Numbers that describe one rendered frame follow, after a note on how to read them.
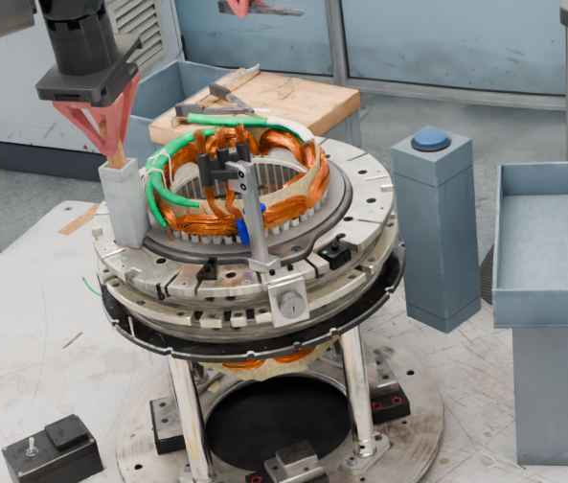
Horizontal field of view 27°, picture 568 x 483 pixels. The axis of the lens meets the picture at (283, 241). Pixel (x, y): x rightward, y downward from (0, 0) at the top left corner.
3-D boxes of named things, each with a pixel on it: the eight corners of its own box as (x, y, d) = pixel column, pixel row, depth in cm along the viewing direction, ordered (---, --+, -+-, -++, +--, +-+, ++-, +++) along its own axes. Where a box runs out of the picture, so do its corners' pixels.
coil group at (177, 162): (163, 194, 129) (155, 159, 127) (195, 168, 133) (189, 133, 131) (175, 196, 128) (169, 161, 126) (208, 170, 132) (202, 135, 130)
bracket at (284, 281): (269, 318, 116) (261, 273, 114) (304, 308, 117) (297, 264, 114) (274, 328, 115) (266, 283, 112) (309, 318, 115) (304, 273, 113)
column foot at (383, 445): (337, 469, 133) (336, 463, 133) (372, 434, 137) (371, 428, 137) (359, 478, 131) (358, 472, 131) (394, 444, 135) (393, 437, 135)
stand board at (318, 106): (150, 142, 155) (147, 125, 153) (242, 82, 167) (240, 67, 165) (272, 172, 143) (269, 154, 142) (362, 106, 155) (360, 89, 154)
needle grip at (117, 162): (110, 178, 119) (95, 126, 115) (117, 169, 120) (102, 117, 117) (124, 179, 118) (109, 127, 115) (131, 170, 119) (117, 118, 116)
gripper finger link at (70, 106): (69, 166, 116) (42, 81, 111) (100, 126, 121) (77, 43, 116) (132, 170, 114) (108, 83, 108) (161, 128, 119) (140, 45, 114)
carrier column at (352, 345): (351, 460, 134) (329, 307, 123) (361, 446, 136) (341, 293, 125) (370, 466, 133) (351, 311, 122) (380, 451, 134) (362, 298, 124)
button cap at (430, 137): (433, 151, 143) (432, 145, 143) (407, 144, 146) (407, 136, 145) (454, 139, 146) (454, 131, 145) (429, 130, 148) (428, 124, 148)
